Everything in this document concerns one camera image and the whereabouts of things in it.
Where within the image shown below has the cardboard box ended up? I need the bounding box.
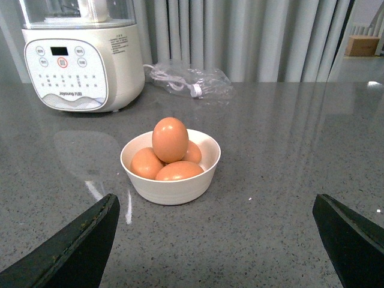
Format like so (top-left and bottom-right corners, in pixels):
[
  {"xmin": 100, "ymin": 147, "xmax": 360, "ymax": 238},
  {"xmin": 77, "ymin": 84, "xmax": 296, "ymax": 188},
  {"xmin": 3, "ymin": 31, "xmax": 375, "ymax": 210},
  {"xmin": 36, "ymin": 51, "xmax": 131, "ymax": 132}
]
[{"xmin": 345, "ymin": 35, "xmax": 380, "ymax": 57}]

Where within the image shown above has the clear plastic bag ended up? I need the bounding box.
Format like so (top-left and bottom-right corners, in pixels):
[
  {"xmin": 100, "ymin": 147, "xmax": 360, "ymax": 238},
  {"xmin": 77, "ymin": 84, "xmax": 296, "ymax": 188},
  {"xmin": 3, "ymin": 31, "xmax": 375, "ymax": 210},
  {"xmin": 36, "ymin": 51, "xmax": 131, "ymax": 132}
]
[{"xmin": 143, "ymin": 60, "xmax": 235, "ymax": 100}]

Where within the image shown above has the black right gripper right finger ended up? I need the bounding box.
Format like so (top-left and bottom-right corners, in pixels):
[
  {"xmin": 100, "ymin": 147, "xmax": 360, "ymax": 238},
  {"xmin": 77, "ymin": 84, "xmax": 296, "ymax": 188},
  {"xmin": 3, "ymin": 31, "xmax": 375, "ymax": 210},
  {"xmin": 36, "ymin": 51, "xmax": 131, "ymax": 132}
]
[{"xmin": 312, "ymin": 194, "xmax": 383, "ymax": 287}]

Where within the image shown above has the brown egg back in bowl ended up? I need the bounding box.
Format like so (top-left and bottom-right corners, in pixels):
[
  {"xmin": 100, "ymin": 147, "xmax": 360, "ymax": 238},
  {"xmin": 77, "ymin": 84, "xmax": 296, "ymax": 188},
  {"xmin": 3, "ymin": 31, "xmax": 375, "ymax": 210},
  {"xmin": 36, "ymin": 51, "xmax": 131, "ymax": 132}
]
[{"xmin": 181, "ymin": 141, "xmax": 202, "ymax": 164}]

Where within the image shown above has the brown top egg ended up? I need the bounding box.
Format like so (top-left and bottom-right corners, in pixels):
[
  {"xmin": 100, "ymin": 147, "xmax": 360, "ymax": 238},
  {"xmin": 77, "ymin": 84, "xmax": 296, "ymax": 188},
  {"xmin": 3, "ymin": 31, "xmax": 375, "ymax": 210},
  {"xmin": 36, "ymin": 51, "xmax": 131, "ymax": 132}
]
[{"xmin": 152, "ymin": 117, "xmax": 189, "ymax": 163}]

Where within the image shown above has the brown egg left in bowl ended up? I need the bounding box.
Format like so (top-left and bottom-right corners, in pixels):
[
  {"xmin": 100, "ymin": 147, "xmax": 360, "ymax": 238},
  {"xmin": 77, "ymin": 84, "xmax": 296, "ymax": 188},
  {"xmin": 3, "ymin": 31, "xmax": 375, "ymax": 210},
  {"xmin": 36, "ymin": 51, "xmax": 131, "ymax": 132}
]
[{"xmin": 130, "ymin": 147, "xmax": 165, "ymax": 180}]

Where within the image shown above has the white power cable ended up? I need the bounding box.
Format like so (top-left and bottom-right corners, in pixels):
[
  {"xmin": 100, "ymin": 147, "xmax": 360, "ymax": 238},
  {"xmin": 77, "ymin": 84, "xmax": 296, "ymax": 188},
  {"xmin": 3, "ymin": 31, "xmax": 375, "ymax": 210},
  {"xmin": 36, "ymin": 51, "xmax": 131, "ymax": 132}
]
[{"xmin": 143, "ymin": 64, "xmax": 202, "ymax": 98}]

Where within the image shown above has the white soy milk maker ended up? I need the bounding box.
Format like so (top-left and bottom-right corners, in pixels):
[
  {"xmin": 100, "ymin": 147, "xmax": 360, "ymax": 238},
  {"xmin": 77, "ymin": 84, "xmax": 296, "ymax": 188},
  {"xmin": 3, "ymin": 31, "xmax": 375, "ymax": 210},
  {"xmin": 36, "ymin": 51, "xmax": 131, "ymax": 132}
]
[{"xmin": 19, "ymin": 1, "xmax": 145, "ymax": 112}]

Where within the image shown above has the brown egg front in bowl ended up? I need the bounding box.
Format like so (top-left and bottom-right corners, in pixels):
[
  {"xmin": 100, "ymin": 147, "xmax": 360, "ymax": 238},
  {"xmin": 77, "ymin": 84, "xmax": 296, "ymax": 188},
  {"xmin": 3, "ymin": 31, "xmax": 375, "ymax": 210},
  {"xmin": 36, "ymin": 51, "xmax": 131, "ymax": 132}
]
[{"xmin": 155, "ymin": 161, "xmax": 203, "ymax": 181}]

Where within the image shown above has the brown egg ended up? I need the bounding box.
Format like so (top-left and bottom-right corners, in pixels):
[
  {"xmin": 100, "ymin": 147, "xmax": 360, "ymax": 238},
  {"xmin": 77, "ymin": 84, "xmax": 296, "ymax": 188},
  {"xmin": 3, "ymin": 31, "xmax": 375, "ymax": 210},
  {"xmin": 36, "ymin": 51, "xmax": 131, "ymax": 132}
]
[
  {"xmin": 152, "ymin": 117, "xmax": 189, "ymax": 163},
  {"xmin": 155, "ymin": 161, "xmax": 203, "ymax": 181},
  {"xmin": 181, "ymin": 141, "xmax": 202, "ymax": 164},
  {"xmin": 130, "ymin": 147, "xmax": 165, "ymax": 180}
]

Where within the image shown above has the white round bowl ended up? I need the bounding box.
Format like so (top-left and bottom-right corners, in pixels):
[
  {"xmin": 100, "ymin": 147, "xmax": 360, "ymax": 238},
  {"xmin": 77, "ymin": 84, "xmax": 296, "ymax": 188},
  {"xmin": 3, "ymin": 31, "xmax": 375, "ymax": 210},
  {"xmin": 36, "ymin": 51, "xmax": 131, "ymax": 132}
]
[{"xmin": 120, "ymin": 129, "xmax": 221, "ymax": 205}]

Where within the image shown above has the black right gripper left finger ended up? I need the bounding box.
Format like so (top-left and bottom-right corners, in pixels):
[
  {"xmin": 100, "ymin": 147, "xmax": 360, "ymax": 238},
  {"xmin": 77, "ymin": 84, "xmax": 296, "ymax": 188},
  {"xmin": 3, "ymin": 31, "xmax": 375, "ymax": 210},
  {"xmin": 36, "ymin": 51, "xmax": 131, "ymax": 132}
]
[{"xmin": 1, "ymin": 194, "xmax": 120, "ymax": 287}]

